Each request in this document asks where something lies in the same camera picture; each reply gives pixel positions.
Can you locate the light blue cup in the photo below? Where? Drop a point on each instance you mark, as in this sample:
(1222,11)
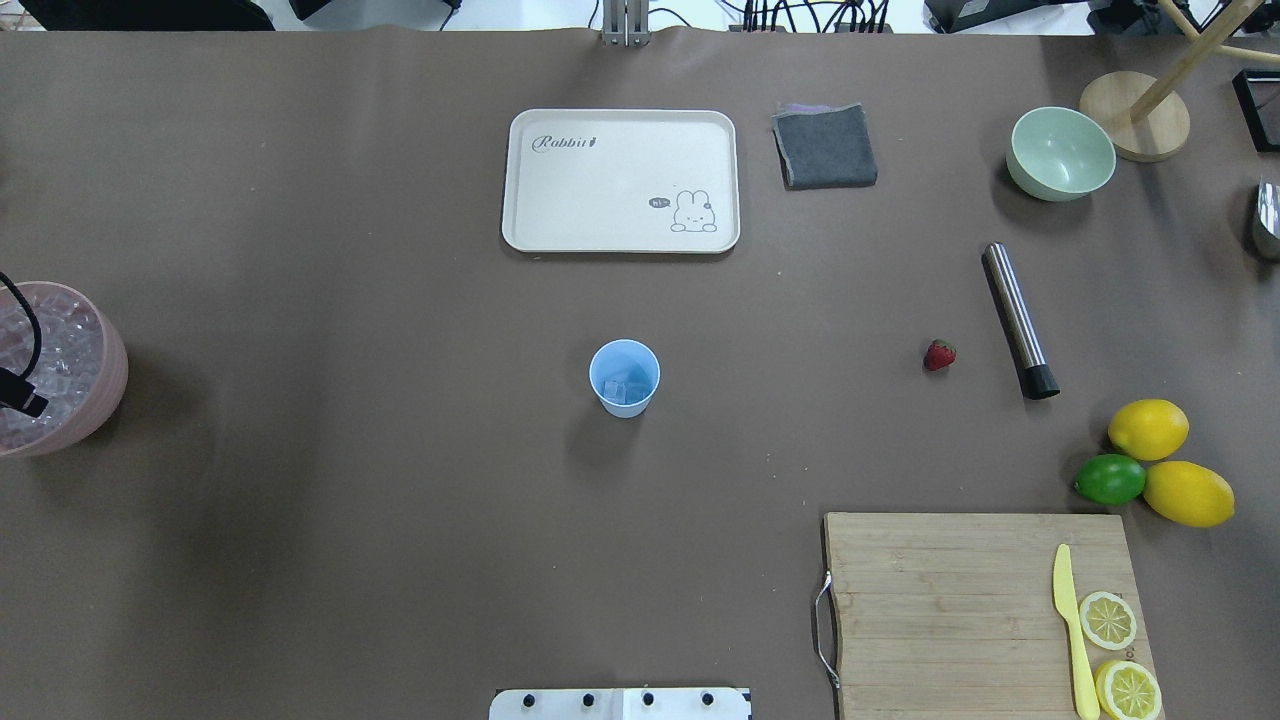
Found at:
(624,375)

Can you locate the pile of clear ice cubes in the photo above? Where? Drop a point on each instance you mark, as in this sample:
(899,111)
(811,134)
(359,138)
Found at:
(70,362)

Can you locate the steel ice scoop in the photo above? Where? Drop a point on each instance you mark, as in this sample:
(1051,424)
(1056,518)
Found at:
(1265,222)

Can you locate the cream rabbit tray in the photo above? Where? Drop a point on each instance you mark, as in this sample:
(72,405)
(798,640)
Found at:
(661,181)

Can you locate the grey folded cloth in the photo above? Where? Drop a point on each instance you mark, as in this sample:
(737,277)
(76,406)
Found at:
(823,148)

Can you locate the red strawberry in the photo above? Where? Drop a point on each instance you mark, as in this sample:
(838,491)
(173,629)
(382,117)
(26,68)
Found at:
(939,355)

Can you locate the bamboo cutting board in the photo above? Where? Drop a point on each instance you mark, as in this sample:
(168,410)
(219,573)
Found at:
(950,615)

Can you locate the steel muddler black tip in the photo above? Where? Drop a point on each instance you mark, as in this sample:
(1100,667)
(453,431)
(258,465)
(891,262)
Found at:
(1036,379)

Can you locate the mint green bowl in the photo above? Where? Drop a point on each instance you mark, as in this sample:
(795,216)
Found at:
(1059,154)

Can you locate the yellow plastic knife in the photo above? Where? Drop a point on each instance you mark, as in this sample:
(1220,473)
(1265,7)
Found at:
(1086,703)

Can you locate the green lime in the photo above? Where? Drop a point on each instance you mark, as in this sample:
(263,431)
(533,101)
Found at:
(1110,479)

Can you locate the yellow lemon upper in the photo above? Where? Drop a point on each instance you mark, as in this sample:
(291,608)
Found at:
(1149,429)

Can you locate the yellow lemon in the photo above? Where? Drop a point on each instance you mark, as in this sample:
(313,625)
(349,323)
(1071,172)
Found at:
(1149,429)
(1189,494)

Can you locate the lemon slice upper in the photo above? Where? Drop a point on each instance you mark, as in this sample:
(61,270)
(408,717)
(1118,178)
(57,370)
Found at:
(1108,621)

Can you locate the lemon slice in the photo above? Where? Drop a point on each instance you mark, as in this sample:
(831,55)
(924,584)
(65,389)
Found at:
(1108,621)
(1128,690)

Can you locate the wooden mug tree stand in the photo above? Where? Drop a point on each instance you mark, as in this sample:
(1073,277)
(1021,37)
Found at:
(1142,116)

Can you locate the pink bowl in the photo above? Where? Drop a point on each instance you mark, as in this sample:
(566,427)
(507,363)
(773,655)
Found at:
(21,342)

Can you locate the yellow lemon lower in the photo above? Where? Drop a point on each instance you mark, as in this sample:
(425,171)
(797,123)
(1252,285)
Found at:
(1189,494)

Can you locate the lemon slice lower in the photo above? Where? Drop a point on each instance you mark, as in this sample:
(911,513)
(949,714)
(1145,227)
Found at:
(1128,690)

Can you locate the aluminium frame post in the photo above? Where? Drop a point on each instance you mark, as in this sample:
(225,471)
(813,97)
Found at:
(625,23)

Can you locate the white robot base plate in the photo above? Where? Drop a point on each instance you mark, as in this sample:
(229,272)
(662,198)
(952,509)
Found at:
(623,703)

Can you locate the black frame tray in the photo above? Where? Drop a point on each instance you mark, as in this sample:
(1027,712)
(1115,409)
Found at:
(1257,92)

